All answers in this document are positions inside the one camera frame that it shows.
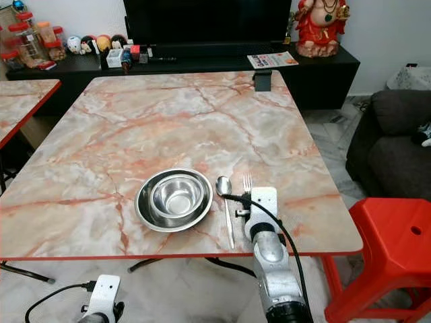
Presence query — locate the steel spoon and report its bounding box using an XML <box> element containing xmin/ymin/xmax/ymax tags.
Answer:
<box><xmin>215</xmin><ymin>176</ymin><xmax>236</xmax><ymax>250</ymax></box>

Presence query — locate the steel bowl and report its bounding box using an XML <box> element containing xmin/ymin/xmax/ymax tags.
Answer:
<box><xmin>150</xmin><ymin>173</ymin><xmax>204</xmax><ymax>218</ymax></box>

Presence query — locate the round steel plate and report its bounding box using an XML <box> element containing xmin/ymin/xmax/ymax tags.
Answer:
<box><xmin>135</xmin><ymin>168</ymin><xmax>213</xmax><ymax>233</ymax></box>

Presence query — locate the small black box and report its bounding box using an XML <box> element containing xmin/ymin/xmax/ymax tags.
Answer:
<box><xmin>253</xmin><ymin>69</ymin><xmax>273</xmax><ymax>92</ymax></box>

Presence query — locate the red plastic stool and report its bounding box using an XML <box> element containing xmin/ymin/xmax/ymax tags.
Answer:
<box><xmin>323</xmin><ymin>197</ymin><xmax>431</xmax><ymax>323</ymax></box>

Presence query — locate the black TV console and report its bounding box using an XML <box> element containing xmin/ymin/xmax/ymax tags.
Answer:
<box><xmin>7</xmin><ymin>44</ymin><xmax>361</xmax><ymax>112</ymax></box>

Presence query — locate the marble folding table red edge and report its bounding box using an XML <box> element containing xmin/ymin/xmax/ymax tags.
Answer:
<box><xmin>0</xmin><ymin>79</ymin><xmax>62</xmax><ymax>196</ymax></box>
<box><xmin>0</xmin><ymin>71</ymin><xmax>364</xmax><ymax>278</ymax></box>

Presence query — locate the printed leaflet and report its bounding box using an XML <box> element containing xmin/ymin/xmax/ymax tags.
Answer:
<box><xmin>246</xmin><ymin>51</ymin><xmax>299</xmax><ymax>69</ymax></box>

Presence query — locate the dark grey sofa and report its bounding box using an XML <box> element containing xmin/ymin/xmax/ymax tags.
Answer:
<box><xmin>345</xmin><ymin>89</ymin><xmax>431</xmax><ymax>201</ymax></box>

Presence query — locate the black television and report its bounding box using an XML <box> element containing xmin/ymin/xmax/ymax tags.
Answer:
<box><xmin>123</xmin><ymin>0</ymin><xmax>292</xmax><ymax>49</ymax></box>

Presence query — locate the red laughing Buddha statue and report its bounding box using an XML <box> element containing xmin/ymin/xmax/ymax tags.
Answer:
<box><xmin>293</xmin><ymin>0</ymin><xmax>351</xmax><ymax>58</ymax></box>

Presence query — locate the black and white object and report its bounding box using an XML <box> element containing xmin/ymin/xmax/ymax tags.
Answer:
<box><xmin>414</xmin><ymin>120</ymin><xmax>431</xmax><ymax>147</ymax></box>

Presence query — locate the small white box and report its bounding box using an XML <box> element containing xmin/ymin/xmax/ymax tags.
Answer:
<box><xmin>107</xmin><ymin>49</ymin><xmax>124</xmax><ymax>69</ymax></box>

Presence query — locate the white mesh basket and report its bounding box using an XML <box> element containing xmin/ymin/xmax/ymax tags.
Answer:
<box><xmin>387</xmin><ymin>64</ymin><xmax>431</xmax><ymax>92</ymax></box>

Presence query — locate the yellow round figurine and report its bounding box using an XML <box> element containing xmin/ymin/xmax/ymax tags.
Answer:
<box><xmin>96</xmin><ymin>35</ymin><xmax>112</xmax><ymax>55</ymax></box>

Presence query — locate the short red-lidded plastic jar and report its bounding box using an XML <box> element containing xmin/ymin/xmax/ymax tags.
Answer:
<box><xmin>2</xmin><ymin>50</ymin><xmax>22</xmax><ymax>70</ymax></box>

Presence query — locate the white round figurine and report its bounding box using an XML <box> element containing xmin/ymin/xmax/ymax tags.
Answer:
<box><xmin>67</xmin><ymin>36</ymin><xmax>83</xmax><ymax>56</ymax></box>

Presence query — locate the large red-lidded plastic jar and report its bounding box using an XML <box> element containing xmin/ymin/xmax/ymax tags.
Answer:
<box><xmin>15</xmin><ymin>22</ymin><xmax>44</xmax><ymax>65</ymax></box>

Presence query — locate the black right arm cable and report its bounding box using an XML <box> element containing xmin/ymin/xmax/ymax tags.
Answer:
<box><xmin>221</xmin><ymin>194</ymin><xmax>310</xmax><ymax>310</ymax></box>

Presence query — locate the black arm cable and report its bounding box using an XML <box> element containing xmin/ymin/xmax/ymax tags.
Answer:
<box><xmin>25</xmin><ymin>281</ymin><xmax>100</xmax><ymax>323</ymax></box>
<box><xmin>221</xmin><ymin>194</ymin><xmax>310</xmax><ymax>310</ymax></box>

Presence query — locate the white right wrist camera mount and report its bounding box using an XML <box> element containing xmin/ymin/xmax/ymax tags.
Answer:
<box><xmin>246</xmin><ymin>186</ymin><xmax>279</xmax><ymax>233</ymax></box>

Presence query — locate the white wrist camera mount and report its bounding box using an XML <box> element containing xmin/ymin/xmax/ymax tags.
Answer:
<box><xmin>88</xmin><ymin>275</ymin><xmax>122</xmax><ymax>323</ymax></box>
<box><xmin>246</xmin><ymin>186</ymin><xmax>279</xmax><ymax>233</ymax></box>

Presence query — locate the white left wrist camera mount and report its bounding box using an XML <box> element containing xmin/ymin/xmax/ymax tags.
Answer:
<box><xmin>88</xmin><ymin>275</ymin><xmax>122</xmax><ymax>323</ymax></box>

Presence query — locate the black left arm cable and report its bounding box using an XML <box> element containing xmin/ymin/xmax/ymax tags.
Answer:
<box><xmin>25</xmin><ymin>281</ymin><xmax>100</xmax><ymax>323</ymax></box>

